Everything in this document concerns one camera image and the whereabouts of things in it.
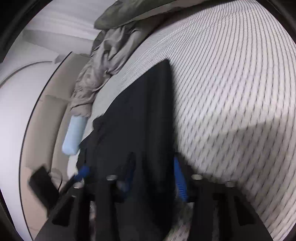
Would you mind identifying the white textured mattress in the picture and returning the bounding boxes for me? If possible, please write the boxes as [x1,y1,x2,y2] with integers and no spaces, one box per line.
[78,1,295,240]

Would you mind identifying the beige upholstered headboard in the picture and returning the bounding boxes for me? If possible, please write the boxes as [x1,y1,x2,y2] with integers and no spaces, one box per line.
[20,53,88,240]

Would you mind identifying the black pants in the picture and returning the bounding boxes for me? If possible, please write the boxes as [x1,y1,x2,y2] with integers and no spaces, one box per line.
[77,60,176,240]

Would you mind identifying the light blue bolster pillow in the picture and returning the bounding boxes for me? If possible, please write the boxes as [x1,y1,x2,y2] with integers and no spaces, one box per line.
[62,115,88,156]

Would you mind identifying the light grey crumpled sheet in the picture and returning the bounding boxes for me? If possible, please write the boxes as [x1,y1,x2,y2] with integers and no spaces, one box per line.
[70,21,153,118]

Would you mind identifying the dark grey duvet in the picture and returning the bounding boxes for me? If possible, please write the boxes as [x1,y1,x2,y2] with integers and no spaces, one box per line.
[94,1,185,30]

